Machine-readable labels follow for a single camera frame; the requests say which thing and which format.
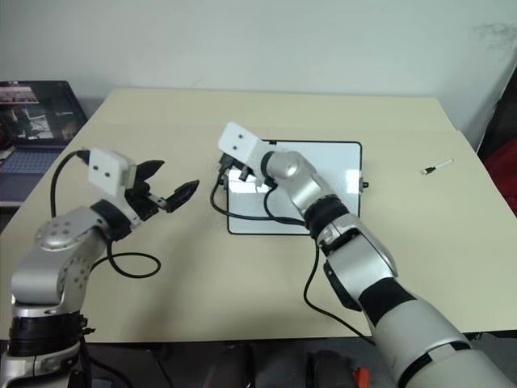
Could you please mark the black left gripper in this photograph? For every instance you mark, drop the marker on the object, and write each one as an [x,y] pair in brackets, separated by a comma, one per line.
[139,199]

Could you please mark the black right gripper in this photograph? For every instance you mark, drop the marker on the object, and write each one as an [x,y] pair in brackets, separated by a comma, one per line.
[226,165]

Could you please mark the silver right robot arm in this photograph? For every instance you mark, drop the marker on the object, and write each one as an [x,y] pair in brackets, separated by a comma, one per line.
[365,258]

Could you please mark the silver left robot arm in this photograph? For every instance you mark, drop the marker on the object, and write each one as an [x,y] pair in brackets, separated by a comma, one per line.
[60,235]

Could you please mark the black-framed small whiteboard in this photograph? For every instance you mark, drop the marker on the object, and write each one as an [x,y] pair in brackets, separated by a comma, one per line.
[331,169]

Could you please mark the white whiteboard marker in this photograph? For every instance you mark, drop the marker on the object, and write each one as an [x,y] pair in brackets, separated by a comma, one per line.
[439,165]

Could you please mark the open laptop computer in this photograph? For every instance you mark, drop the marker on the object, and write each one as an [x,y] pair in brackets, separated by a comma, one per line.
[32,117]

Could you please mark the small red-orange object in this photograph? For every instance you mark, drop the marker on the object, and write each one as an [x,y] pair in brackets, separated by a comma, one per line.
[362,378]

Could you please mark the dark upright panel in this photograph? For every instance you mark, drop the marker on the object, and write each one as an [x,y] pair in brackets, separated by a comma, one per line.
[498,109]

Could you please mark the red fabric object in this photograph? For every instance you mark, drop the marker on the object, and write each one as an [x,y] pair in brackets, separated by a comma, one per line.
[505,169]

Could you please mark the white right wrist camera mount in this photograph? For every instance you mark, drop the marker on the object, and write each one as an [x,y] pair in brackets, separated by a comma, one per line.
[238,140]

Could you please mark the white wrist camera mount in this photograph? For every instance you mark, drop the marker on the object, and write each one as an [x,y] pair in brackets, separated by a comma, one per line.
[238,140]
[107,167]

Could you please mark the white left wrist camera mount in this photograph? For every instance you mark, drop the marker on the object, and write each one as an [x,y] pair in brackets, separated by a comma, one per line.
[107,167]

